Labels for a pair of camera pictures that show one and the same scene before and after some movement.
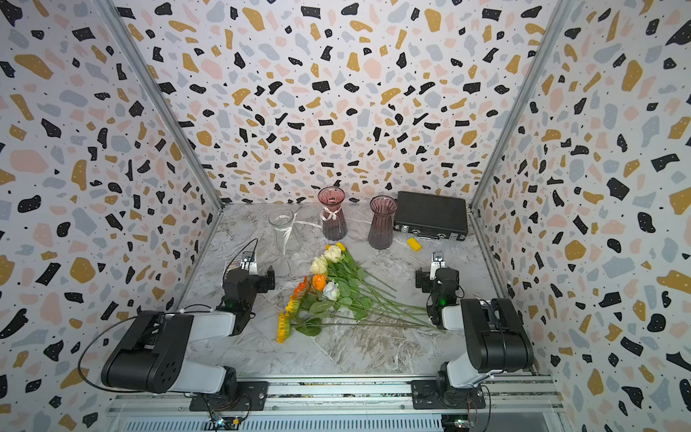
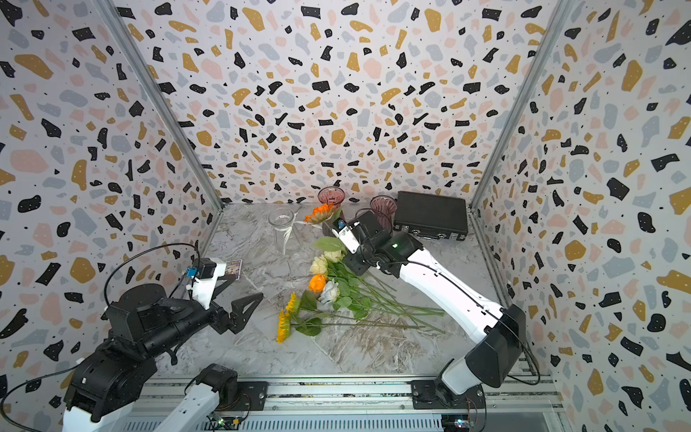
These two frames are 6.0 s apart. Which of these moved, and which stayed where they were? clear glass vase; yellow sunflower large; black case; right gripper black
Moved: right gripper black
Stayed: black case; clear glass vase; yellow sunflower large
